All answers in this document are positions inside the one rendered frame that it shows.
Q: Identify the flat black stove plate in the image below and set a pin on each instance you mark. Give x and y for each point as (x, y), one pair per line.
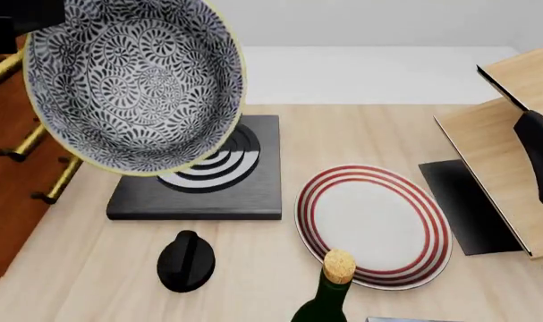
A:
(195, 201)

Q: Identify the pale wooden rack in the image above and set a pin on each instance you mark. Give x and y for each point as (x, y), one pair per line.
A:
(490, 157)

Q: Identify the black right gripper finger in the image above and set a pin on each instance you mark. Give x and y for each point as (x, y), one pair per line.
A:
(537, 147)

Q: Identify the dark green corked bottle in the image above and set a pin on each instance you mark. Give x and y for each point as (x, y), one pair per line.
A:
(320, 308)

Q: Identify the black white patterned bowl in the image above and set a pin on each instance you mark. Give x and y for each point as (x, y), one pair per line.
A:
(137, 84)

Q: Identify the round black stove knob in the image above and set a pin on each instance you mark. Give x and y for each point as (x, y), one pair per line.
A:
(186, 261)

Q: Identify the white plate with red rings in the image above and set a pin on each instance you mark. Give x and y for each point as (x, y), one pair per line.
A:
(369, 218)

